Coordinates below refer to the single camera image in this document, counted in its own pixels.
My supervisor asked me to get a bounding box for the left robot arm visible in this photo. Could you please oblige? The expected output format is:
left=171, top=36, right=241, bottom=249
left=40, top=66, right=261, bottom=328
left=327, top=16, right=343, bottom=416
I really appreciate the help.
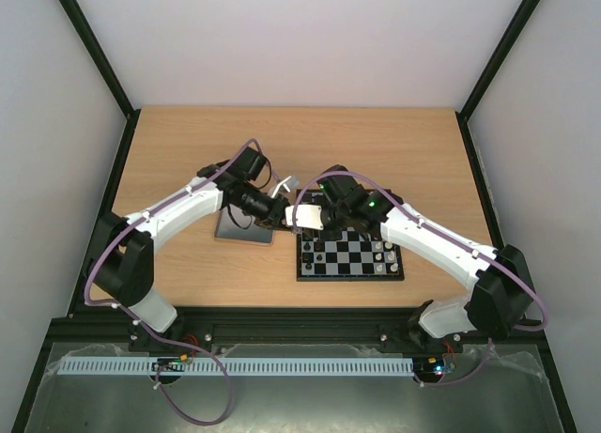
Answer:
left=84, top=140, right=298, bottom=332

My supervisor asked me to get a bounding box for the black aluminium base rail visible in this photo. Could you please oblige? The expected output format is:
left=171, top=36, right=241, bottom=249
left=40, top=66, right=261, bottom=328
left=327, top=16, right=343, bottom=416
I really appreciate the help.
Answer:
left=46, top=305, right=550, bottom=354

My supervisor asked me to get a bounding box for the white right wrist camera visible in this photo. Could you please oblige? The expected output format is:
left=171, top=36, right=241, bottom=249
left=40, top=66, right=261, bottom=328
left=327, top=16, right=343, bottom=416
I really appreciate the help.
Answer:
left=285, top=204, right=324, bottom=230

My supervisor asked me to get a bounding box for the metal tray wooden rim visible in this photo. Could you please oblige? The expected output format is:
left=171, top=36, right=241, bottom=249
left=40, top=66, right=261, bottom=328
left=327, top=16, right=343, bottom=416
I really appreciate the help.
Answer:
left=214, top=206, right=273, bottom=245

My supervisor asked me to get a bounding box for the black white chessboard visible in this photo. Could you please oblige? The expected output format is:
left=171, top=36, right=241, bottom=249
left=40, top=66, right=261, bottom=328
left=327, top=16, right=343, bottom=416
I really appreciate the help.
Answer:
left=295, top=188, right=406, bottom=283

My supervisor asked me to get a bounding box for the white slotted cable duct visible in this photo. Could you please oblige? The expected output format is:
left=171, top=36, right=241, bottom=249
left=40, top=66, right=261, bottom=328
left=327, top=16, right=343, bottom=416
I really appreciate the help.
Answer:
left=57, top=357, right=414, bottom=377

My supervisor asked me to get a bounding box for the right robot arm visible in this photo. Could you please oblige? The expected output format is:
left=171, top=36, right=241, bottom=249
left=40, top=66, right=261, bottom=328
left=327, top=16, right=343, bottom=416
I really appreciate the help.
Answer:
left=317, top=165, right=537, bottom=350

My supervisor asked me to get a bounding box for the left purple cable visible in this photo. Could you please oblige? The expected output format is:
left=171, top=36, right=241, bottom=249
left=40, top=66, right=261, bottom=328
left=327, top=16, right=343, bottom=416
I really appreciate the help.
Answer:
left=83, top=138, right=235, bottom=425

